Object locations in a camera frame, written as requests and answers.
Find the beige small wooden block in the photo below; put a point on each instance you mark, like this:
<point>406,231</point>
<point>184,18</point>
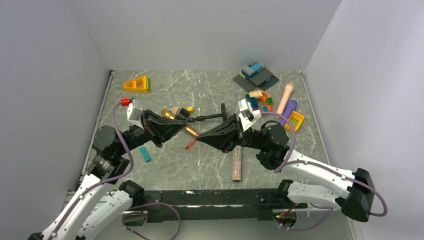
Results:
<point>175,110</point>

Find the gold microphone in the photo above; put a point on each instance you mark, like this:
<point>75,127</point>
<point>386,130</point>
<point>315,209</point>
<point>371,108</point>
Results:
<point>170,115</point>

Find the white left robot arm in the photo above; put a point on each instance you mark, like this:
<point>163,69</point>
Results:
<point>113,160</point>

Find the orange ring brick assembly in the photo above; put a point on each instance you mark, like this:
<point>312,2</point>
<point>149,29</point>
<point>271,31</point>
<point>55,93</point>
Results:
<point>260,100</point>

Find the grey baseplate brick stack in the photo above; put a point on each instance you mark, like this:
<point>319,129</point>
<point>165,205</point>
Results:
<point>254,76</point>

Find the yellow orange window brick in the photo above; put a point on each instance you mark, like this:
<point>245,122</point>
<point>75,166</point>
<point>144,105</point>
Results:
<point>296,120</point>

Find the black microphone stand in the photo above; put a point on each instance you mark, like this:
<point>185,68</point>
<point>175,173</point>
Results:
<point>184,115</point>

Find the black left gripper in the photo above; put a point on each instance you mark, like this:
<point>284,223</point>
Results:
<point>159,128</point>

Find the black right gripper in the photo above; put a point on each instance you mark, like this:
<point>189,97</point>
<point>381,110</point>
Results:
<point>224,136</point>

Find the pink toy microphone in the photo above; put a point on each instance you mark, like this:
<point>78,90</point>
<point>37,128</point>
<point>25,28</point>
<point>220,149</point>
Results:
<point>288,89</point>

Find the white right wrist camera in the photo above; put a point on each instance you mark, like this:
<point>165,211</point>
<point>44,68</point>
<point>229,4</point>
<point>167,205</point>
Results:
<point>247,115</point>

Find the orange green triangular brick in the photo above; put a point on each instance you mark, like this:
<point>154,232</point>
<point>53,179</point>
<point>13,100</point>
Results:
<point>138,85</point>

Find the teal small block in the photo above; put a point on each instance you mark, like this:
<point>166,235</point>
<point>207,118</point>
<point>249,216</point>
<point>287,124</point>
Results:
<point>145,154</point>

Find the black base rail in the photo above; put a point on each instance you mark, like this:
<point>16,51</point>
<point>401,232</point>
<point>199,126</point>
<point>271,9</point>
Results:
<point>261,204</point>

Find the purple toy microphone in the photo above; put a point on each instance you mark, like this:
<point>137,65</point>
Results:
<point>290,107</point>

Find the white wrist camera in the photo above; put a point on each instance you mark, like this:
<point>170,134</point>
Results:
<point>247,115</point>
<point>134,110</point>

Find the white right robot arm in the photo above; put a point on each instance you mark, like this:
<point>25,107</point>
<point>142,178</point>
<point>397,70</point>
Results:
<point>345,190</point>

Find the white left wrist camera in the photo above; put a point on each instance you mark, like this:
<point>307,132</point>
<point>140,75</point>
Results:
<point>134,110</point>

